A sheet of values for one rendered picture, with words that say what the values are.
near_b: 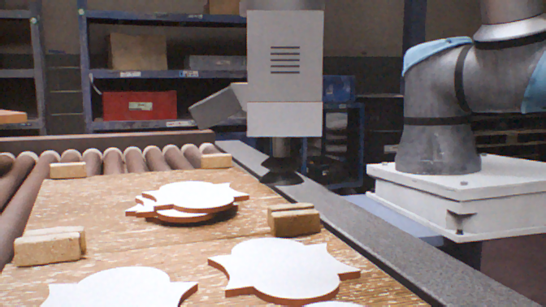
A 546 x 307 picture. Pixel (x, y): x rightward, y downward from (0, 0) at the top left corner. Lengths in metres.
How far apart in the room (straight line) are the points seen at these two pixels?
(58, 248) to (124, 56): 4.27
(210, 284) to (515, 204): 0.54
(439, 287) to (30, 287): 0.39
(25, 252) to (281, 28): 0.33
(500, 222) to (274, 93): 0.53
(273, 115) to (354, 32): 5.62
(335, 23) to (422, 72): 5.04
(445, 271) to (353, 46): 5.50
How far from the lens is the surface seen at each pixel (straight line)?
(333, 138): 4.99
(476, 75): 0.88
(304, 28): 0.42
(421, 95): 0.92
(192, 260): 0.53
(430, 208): 0.87
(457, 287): 0.55
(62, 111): 5.42
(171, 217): 0.63
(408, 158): 0.92
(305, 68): 0.42
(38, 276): 0.54
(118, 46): 4.78
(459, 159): 0.92
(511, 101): 0.87
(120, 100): 4.73
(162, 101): 4.76
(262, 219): 0.66
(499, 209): 0.85
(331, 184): 3.94
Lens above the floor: 1.13
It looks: 10 degrees down
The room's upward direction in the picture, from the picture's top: straight up
